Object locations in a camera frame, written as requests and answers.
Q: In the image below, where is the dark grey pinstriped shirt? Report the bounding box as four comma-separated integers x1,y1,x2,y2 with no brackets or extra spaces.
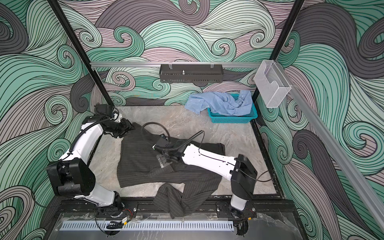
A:
117,123,222,218

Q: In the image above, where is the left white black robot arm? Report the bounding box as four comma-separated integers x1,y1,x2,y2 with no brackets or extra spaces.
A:
46,104,134,211

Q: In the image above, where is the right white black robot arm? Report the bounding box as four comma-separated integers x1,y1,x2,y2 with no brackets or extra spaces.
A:
141,122,260,218

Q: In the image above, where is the teal plastic basket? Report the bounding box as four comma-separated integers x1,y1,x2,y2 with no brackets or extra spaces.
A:
207,93,258,124

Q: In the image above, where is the light blue shirt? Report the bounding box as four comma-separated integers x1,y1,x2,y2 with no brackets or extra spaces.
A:
185,90,253,117

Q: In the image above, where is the black perforated metal tray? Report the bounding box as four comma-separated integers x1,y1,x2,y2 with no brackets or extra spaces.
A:
159,65,224,84

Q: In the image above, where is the white slotted cable duct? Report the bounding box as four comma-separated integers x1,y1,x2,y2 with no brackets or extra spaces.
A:
60,221,235,232

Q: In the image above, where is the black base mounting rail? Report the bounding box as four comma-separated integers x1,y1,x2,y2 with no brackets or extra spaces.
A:
58,197,296,219

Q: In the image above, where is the aluminium horizontal rail back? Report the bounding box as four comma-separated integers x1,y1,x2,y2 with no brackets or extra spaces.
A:
90,61,261,69

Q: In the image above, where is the black corner post left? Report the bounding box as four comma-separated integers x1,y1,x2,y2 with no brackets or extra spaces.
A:
47,0,115,107

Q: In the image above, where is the black corner post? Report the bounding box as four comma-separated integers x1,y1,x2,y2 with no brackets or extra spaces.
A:
47,0,115,107
252,0,306,102

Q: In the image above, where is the aluminium rail right wall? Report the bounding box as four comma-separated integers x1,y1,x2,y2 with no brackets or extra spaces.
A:
275,62,384,230

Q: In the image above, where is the black corner post right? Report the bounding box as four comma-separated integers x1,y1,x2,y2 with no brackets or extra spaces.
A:
252,0,306,102

